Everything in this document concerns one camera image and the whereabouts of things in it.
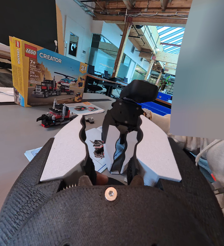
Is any closed lego instruction booklet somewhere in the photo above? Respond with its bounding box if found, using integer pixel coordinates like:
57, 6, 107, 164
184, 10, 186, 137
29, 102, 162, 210
66, 102, 105, 115

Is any black and red lego truck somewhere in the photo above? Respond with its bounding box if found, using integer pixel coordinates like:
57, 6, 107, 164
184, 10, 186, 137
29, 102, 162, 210
36, 98, 79, 128

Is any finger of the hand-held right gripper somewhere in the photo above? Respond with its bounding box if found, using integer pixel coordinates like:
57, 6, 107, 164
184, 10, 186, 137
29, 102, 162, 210
102, 124, 124, 172
120, 131, 139, 174

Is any yellow lego set box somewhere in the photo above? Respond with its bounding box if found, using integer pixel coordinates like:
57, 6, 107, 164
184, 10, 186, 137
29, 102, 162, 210
9, 35, 88, 107

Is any blue labelled storage bin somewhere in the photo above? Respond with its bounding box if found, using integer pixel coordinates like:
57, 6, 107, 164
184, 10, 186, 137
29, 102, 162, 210
157, 91, 172, 101

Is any blue plastic bin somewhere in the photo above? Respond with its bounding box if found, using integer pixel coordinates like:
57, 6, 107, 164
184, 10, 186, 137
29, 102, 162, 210
137, 101, 171, 116

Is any black office chair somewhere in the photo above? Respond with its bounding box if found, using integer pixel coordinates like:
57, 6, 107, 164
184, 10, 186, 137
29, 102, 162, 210
87, 65, 104, 93

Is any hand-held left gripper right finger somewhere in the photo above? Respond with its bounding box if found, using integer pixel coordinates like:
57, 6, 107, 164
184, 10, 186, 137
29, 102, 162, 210
126, 115, 182, 186

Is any lego instruction booklet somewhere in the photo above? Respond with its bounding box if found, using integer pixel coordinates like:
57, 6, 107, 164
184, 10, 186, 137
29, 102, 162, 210
66, 102, 105, 115
24, 126, 128, 172

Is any person's right forearm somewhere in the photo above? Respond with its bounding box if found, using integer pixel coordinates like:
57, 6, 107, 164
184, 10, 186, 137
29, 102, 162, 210
151, 113, 171, 138

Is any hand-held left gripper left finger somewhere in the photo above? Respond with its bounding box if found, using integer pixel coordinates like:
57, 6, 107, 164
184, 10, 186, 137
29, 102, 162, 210
40, 114, 96, 186

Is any black phone sign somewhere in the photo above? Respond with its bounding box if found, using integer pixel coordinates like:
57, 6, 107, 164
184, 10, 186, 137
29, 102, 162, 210
69, 33, 79, 57

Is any white bead bracelet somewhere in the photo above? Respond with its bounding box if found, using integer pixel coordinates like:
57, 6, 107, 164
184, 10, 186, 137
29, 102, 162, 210
142, 108, 153, 121

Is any brown office desk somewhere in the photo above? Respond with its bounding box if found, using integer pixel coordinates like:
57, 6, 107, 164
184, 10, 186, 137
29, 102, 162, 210
86, 74, 129, 96

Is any green potted plant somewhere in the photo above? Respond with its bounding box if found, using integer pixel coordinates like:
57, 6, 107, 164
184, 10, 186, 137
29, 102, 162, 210
159, 75, 171, 91

